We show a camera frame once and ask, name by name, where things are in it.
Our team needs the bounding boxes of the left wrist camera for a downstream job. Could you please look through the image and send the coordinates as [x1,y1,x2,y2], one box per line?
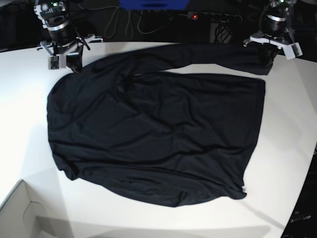
[283,42,303,60]

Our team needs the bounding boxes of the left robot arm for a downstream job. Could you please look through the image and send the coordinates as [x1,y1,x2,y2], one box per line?
[244,0,303,66]

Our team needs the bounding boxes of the white cardboard box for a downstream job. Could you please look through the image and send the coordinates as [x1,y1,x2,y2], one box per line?
[0,180,55,238]

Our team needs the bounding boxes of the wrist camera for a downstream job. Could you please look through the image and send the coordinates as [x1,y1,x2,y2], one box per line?
[48,55,66,70]
[283,42,303,60]

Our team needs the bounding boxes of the grey looped cable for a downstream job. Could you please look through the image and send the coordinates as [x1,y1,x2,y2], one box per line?
[104,6,174,38]

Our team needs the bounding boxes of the black t-shirt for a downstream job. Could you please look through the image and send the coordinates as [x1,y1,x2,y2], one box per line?
[47,44,272,207]

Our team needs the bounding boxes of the blue plastic bin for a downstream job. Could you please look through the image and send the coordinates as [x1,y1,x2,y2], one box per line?
[119,0,189,10]

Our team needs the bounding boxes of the black power strip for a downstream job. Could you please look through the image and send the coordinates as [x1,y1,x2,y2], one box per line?
[186,11,243,23]

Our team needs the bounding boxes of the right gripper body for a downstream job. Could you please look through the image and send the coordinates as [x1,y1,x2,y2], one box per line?
[36,34,103,62]

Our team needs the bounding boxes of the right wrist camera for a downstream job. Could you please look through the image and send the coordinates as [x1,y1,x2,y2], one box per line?
[48,55,66,70]

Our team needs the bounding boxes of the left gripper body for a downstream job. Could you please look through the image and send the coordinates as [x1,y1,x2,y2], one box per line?
[243,32,292,50]

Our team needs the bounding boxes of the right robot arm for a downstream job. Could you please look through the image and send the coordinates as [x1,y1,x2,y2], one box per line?
[34,0,103,73]

